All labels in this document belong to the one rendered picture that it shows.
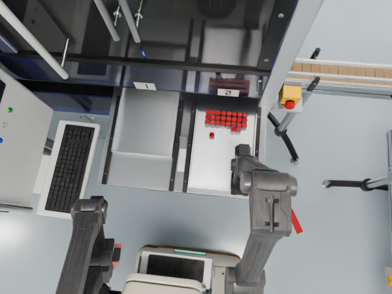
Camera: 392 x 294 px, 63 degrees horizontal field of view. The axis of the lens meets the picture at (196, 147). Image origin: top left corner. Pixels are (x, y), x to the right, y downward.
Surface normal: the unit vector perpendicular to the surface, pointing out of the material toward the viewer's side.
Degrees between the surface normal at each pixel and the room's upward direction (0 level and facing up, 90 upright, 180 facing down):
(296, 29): 90
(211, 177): 0
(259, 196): 5
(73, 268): 41
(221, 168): 0
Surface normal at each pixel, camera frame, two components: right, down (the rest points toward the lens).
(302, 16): -0.11, 0.96
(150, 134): -0.04, -0.25
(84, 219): 0.07, -0.82
